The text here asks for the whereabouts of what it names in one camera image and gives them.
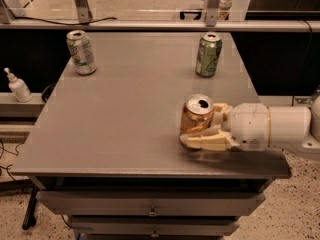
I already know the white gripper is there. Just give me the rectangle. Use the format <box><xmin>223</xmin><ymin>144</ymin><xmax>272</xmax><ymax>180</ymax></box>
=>
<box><xmin>180</xmin><ymin>103</ymin><xmax>269</xmax><ymax>151</ymax></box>

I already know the orange soda can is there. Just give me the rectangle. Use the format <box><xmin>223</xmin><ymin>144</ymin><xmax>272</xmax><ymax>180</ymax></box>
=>
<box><xmin>180</xmin><ymin>94</ymin><xmax>214</xmax><ymax>134</ymax></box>

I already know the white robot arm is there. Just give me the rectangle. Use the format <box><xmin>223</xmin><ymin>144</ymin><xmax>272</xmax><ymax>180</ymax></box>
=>
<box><xmin>180</xmin><ymin>94</ymin><xmax>320</xmax><ymax>160</ymax></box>

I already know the white green soda can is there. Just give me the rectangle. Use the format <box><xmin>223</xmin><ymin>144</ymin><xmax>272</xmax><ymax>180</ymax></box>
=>
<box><xmin>66</xmin><ymin>30</ymin><xmax>97</xmax><ymax>75</ymax></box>

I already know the upper drawer with knob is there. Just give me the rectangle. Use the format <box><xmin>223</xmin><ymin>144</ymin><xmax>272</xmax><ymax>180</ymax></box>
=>
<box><xmin>37</xmin><ymin>191</ymin><xmax>265</xmax><ymax>217</ymax></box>

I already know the drawer with knob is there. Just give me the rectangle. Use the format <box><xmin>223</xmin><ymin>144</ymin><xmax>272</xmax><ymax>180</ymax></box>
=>
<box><xmin>69</xmin><ymin>216</ymin><xmax>239</xmax><ymax>237</ymax></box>
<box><xmin>37</xmin><ymin>191</ymin><xmax>265</xmax><ymax>217</ymax></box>

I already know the grey drawer cabinet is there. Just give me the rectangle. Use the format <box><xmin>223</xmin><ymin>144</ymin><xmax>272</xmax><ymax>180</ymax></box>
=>
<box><xmin>12</xmin><ymin>32</ymin><xmax>290</xmax><ymax>240</ymax></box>

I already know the lower drawer with knob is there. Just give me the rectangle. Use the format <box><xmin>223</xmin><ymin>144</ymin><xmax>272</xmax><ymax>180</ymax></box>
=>
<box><xmin>69</xmin><ymin>216</ymin><xmax>239</xmax><ymax>237</ymax></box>

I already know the white pump bottle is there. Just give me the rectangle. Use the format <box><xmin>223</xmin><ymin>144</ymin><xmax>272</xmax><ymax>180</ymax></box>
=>
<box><xmin>4</xmin><ymin>68</ymin><xmax>32</xmax><ymax>103</ymax></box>

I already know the black stand leg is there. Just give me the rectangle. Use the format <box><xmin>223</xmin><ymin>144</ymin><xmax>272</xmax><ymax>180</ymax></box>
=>
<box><xmin>22</xmin><ymin>186</ymin><xmax>38</xmax><ymax>230</ymax></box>

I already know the right metal frame post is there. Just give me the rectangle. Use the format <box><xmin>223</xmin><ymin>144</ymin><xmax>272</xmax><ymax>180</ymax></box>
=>
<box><xmin>204</xmin><ymin>0</ymin><xmax>220</xmax><ymax>27</ymax></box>

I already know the metal frame post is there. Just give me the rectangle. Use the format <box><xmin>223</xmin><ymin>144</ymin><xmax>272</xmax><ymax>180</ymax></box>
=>
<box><xmin>74</xmin><ymin>0</ymin><xmax>93</xmax><ymax>24</ymax></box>
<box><xmin>204</xmin><ymin>0</ymin><xmax>220</xmax><ymax>27</ymax></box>

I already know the left metal frame post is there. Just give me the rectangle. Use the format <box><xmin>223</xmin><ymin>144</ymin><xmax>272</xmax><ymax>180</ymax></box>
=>
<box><xmin>74</xmin><ymin>0</ymin><xmax>93</xmax><ymax>24</ymax></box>

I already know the black cable on ledge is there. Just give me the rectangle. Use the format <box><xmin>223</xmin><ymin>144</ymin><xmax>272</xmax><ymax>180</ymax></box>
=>
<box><xmin>9</xmin><ymin>15</ymin><xmax>118</xmax><ymax>27</ymax></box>

